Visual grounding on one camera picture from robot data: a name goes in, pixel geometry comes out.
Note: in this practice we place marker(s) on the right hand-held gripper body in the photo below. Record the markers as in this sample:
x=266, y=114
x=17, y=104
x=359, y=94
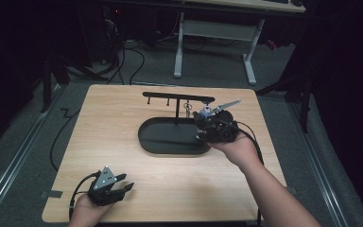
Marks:
x=220, y=127

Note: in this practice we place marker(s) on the white frame desk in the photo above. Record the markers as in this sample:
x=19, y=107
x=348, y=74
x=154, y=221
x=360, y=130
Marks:
x=217, y=30

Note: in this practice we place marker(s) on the person's left hand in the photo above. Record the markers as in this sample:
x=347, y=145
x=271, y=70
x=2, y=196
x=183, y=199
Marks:
x=86, y=213

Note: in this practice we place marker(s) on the metal floor rail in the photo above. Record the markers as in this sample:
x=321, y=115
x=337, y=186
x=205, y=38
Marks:
x=321, y=170
x=15, y=157

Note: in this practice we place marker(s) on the grey tape strip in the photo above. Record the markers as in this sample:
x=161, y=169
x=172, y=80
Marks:
x=54, y=194
x=292, y=190

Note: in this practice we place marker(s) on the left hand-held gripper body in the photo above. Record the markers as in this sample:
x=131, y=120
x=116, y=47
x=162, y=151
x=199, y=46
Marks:
x=102, y=192

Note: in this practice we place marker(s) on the small red object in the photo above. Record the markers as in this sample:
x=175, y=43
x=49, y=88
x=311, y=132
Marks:
x=271, y=44

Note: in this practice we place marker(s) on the black metal stand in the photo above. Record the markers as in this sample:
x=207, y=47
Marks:
x=47, y=85
x=304, y=101

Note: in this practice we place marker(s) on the person's right hand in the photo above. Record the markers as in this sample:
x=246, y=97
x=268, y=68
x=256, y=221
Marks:
x=236, y=149

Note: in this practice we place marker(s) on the black hook rack with tray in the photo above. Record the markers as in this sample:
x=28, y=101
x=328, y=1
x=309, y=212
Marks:
x=173, y=135

